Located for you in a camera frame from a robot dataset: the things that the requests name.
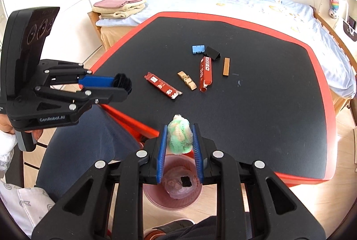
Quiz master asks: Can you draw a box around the long red snack wrapper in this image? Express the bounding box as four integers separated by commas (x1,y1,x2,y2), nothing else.
144,72,183,101

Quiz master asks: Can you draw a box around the person's left leg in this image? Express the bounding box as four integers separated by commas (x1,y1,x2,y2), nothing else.
36,104,143,201

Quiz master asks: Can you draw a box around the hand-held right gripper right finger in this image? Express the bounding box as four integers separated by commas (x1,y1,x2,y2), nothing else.
192,123,327,240

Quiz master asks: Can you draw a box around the black bristle brush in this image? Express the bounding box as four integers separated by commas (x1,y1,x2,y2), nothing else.
113,73,132,90

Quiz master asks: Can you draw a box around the bed with blue sheet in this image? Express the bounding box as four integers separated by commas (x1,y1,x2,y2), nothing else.
96,0,357,106

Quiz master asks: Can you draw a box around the person's right leg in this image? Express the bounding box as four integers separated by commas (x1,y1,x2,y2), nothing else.
192,216,218,240

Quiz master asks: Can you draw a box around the pink trash bin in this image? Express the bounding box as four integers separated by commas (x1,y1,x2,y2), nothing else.
143,153,204,211

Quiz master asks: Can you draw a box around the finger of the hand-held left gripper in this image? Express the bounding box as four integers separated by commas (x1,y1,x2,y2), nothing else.
35,59,116,91
33,86,131,118

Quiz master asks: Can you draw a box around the black binder clip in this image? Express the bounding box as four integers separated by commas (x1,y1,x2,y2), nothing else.
205,46,222,62

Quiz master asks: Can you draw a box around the person's left forearm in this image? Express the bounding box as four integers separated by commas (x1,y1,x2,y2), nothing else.
0,131,15,172

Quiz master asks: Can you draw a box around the green white foam net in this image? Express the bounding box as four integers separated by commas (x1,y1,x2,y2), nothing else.
167,114,193,155

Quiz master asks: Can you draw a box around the person's slipper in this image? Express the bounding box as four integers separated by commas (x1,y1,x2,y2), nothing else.
143,218,196,240

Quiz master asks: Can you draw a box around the cream folded towel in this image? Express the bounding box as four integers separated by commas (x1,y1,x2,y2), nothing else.
92,1,147,19

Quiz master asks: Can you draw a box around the white printed shirt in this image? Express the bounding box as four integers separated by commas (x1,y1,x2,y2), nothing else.
0,179,56,238

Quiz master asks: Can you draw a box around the person's leg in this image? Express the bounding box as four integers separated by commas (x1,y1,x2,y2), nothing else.
36,104,143,201
192,216,218,240

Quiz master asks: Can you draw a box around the pink folded cloth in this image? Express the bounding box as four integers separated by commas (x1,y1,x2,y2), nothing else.
93,0,144,10

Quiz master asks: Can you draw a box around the person's left hand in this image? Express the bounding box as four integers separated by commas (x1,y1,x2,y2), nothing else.
0,114,44,143

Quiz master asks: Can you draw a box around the tan wrapper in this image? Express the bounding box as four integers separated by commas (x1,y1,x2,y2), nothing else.
177,71,197,90

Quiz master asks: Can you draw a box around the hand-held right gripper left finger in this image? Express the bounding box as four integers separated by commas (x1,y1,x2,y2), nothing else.
31,124,169,240

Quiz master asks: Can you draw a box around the dark chair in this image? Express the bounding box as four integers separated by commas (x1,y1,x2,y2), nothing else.
10,145,27,190

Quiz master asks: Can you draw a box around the red torn carton wrapper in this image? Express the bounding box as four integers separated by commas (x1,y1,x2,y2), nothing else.
199,56,214,92

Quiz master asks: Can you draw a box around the cream and black tote bag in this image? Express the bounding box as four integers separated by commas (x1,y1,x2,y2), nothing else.
336,15,357,42

